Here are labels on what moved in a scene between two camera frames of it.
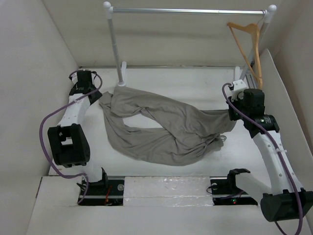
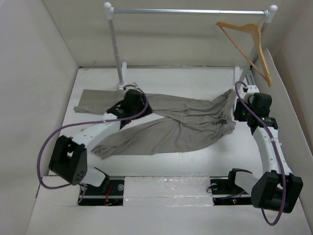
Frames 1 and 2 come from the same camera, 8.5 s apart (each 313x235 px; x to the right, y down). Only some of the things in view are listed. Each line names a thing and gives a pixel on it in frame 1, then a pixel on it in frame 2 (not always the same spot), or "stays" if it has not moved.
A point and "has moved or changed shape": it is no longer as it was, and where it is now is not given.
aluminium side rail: x=251 y=81 stays
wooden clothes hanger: x=254 y=28 to x=221 y=25
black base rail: x=110 y=191 stays
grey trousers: x=186 y=134 has moved or changed shape
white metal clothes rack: x=269 y=11 stays
